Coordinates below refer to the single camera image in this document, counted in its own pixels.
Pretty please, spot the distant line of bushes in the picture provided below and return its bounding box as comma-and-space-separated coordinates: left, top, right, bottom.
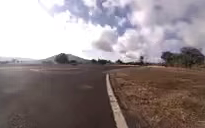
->
89, 58, 148, 66

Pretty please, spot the distant hill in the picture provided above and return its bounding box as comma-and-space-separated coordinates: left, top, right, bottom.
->
39, 53, 93, 65

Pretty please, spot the tall thin tree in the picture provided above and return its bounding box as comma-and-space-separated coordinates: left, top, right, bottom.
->
139, 55, 145, 66

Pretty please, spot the white painted edge line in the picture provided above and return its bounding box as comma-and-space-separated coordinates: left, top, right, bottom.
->
105, 73, 129, 128

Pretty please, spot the round dark tree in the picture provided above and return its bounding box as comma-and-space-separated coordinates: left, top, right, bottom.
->
54, 52, 70, 65

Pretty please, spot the dark asphalt road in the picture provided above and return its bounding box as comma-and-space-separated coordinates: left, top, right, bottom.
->
0, 63, 131, 128

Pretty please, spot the dry brown grass verge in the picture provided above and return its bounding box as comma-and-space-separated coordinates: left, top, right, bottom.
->
108, 65, 205, 128

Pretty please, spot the group of dark trees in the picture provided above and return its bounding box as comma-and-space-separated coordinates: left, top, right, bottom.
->
160, 46, 205, 68

